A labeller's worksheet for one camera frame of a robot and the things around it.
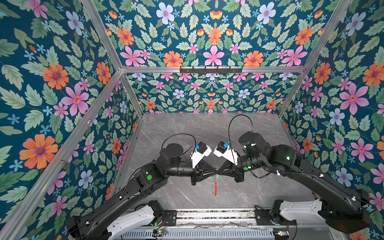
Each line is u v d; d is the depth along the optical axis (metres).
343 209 0.38
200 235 0.77
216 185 0.58
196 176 0.50
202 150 0.50
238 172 0.51
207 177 0.55
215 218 0.75
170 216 0.74
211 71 0.94
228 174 0.55
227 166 0.52
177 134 0.44
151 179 0.45
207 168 0.54
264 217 0.73
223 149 0.49
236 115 1.21
